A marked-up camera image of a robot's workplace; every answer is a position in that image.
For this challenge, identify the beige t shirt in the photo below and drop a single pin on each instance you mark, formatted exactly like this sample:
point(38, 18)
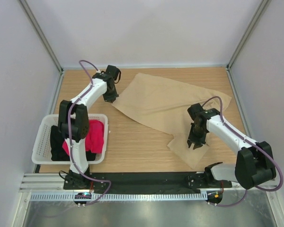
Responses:
point(162, 103)

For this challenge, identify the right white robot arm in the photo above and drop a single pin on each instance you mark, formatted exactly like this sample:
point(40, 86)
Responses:
point(253, 159)

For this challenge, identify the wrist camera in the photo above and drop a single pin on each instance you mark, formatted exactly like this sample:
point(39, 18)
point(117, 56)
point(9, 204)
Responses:
point(194, 110)
point(114, 72)

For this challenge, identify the white plastic laundry basket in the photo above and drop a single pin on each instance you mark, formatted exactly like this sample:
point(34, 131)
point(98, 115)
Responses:
point(42, 149)

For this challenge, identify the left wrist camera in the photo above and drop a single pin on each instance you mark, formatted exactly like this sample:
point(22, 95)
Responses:
point(114, 72)

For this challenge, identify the aluminium front rail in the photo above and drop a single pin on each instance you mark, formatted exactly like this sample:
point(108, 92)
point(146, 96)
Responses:
point(41, 182)

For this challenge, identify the aluminium frame post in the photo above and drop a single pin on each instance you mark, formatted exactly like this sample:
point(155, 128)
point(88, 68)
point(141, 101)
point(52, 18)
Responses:
point(248, 31)
point(30, 15)

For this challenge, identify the black t shirt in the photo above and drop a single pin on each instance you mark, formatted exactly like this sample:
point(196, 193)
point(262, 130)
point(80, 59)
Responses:
point(57, 142)

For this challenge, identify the left aluminium frame post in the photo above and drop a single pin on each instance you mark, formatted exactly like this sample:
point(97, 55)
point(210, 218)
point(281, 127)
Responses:
point(30, 15)

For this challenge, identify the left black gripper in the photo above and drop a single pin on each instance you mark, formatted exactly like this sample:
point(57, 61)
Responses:
point(111, 98)

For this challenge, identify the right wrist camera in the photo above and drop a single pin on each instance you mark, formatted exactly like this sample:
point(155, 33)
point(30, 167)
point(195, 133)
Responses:
point(194, 110)

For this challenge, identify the pink t shirt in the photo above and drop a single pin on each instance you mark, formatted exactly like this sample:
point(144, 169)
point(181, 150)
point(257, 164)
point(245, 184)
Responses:
point(94, 140)

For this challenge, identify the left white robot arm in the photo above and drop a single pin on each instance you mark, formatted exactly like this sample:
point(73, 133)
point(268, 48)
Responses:
point(73, 124)

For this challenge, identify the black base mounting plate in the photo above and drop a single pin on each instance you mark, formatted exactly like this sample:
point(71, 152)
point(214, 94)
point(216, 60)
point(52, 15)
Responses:
point(144, 183)

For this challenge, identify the right aluminium frame post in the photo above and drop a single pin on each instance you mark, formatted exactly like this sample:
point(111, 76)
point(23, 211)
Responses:
point(248, 31)

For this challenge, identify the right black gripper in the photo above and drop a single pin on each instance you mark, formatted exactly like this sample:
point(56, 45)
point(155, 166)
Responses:
point(199, 142)

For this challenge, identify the white slotted cable duct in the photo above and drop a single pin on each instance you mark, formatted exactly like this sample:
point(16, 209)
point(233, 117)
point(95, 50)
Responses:
point(85, 197)

